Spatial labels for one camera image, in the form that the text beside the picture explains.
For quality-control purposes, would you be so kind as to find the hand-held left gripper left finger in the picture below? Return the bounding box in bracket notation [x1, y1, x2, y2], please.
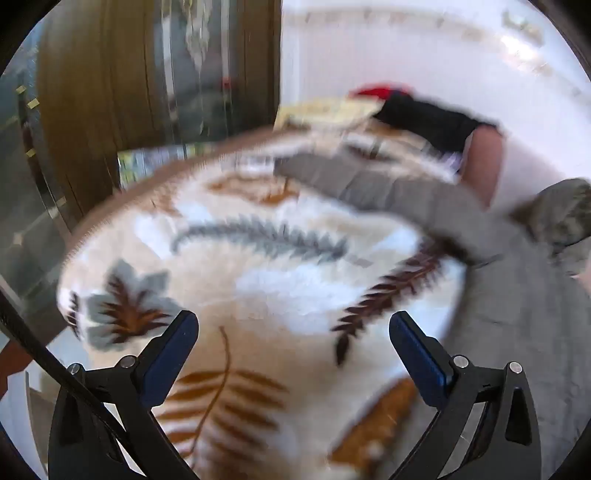
[48, 310, 200, 480]

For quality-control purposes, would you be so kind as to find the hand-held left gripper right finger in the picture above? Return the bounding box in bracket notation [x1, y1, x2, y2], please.
[389, 311, 542, 480]

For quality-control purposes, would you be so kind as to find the grey quilted jacket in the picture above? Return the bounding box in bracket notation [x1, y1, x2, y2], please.
[274, 150, 591, 467]

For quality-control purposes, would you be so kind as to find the leaf-print fleece blanket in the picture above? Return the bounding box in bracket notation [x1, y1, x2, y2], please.
[58, 124, 467, 480]

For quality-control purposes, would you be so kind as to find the colourful printed sheet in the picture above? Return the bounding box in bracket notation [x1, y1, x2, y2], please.
[117, 143, 218, 185]

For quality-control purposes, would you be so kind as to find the black garment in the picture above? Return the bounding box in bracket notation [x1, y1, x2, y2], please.
[374, 92, 502, 155]

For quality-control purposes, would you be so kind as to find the pale yellow cloth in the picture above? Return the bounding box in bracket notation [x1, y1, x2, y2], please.
[277, 99, 384, 127]

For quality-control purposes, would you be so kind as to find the red garment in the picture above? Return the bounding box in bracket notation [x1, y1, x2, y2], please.
[351, 83, 411, 100]

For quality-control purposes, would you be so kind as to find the wooden door with glass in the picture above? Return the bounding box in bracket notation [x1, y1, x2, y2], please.
[0, 0, 282, 333]

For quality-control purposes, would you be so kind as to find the black cable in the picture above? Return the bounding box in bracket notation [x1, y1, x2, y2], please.
[0, 293, 158, 480]

